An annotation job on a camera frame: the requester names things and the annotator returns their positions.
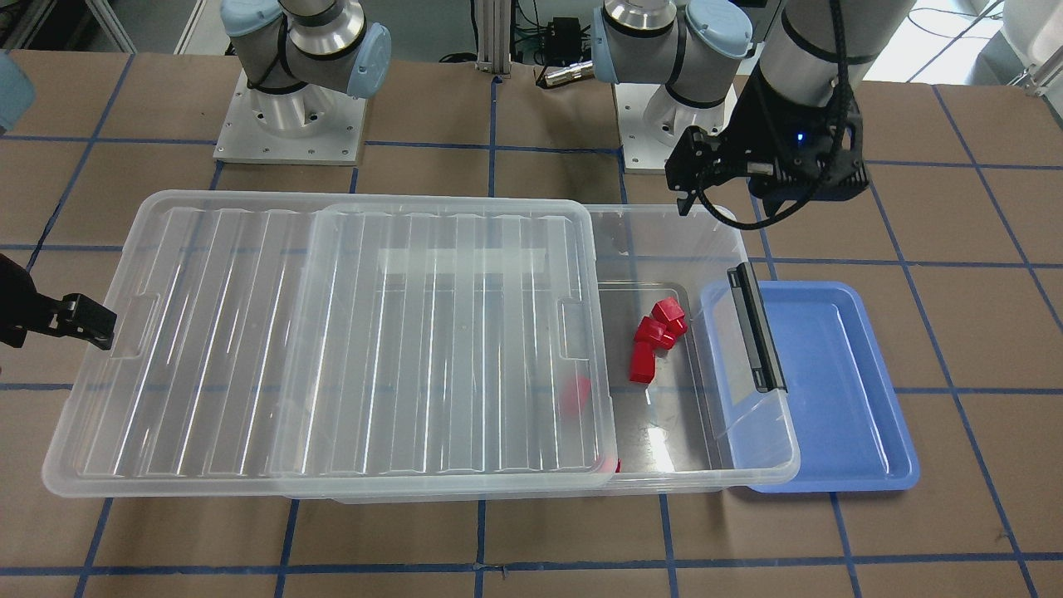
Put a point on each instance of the red block lower pair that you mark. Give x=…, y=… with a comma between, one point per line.
x=654, y=333

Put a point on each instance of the red block upper pair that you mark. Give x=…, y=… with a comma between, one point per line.
x=671, y=314

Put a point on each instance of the blue plastic tray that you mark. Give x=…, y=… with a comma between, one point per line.
x=838, y=427

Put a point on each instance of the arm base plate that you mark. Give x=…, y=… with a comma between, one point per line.
x=651, y=122
x=313, y=126

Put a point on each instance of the silver connector plug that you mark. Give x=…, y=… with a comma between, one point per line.
x=551, y=78

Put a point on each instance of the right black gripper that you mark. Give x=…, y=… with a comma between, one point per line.
x=25, y=309

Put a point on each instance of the black box latch handle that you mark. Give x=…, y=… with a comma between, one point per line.
x=762, y=355

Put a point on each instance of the clear plastic storage box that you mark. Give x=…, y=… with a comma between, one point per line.
x=526, y=349

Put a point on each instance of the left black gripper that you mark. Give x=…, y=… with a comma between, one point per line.
x=754, y=124

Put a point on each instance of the red block picked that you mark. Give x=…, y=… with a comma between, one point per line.
x=642, y=366

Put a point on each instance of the red block middle box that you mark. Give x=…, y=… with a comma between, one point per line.
x=574, y=396

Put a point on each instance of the black power adapter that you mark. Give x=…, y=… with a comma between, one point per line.
x=564, y=39

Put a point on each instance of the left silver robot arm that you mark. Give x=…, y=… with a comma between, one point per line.
x=698, y=50

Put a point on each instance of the red block pair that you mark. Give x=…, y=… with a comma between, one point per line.
x=654, y=333
x=671, y=314

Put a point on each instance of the clear plastic box lid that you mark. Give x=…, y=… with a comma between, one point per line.
x=186, y=402

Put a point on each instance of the aluminium frame post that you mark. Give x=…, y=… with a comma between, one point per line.
x=494, y=23

